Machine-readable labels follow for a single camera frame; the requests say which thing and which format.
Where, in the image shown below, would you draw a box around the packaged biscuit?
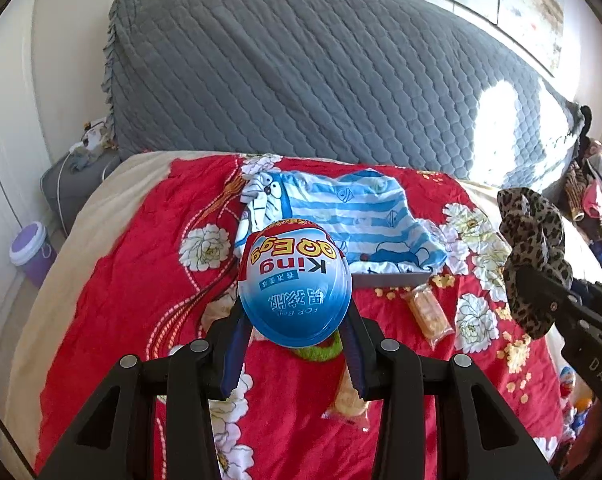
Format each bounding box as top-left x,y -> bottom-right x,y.
406,284 -> 454,349
322,367 -> 371,432

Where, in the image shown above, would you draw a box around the green fuzzy ring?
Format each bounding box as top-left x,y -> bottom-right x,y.
291,329 -> 345,362

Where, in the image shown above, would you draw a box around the beige mesh hair net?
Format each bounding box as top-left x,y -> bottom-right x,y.
200,284 -> 237,333

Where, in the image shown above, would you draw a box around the leopard print scrunchie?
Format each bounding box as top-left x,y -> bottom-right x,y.
498,188 -> 572,339

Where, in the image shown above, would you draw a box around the blue King egg toy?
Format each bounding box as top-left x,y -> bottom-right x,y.
238,219 -> 352,349

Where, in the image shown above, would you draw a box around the grey flat box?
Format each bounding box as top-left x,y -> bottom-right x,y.
351,272 -> 431,289

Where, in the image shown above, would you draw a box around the pile of clothes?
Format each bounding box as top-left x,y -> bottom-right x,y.
564,134 -> 602,267

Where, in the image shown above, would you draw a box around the red floral bedspread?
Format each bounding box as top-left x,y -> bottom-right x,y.
37,155 -> 562,479

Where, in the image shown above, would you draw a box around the blue striped Doraemon cloth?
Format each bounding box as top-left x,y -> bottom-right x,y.
234,168 -> 446,273

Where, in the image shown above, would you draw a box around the purple white bin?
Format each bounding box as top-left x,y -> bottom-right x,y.
9,221 -> 57,288

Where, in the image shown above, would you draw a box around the grey bedside stool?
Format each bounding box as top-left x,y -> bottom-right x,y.
39,150 -> 121,236

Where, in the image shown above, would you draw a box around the small items on stool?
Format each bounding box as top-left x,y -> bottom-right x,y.
82,118 -> 115,152

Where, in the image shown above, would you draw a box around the grey quilted headboard cover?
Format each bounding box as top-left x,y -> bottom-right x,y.
102,0 -> 586,191

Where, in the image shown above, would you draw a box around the white charging cable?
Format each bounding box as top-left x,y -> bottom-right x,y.
54,142 -> 85,239

